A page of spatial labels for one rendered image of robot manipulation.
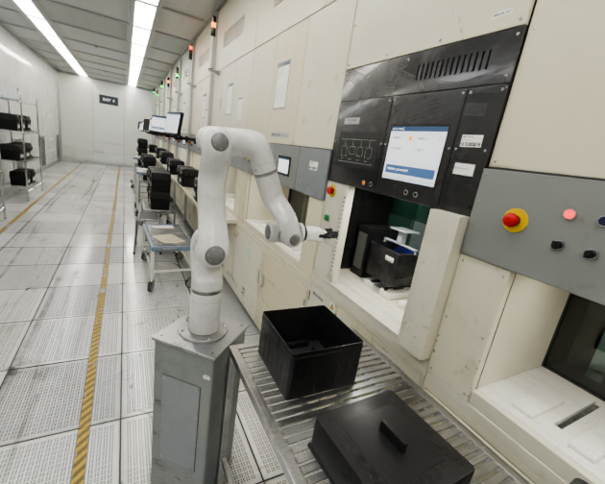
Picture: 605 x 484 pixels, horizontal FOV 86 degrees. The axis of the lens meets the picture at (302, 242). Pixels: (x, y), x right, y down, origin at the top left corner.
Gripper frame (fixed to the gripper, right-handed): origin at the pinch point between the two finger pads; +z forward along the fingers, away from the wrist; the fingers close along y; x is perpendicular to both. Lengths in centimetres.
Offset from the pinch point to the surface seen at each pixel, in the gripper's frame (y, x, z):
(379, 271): 0.2, -20.3, 34.6
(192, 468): 14, -98, -58
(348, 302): 3.7, -34.9, 14.7
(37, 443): -41, -119, -119
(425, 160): 31, 37, 15
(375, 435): 73, -33, -27
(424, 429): 77, -33, -13
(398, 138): 13.9, 44.4, 14.7
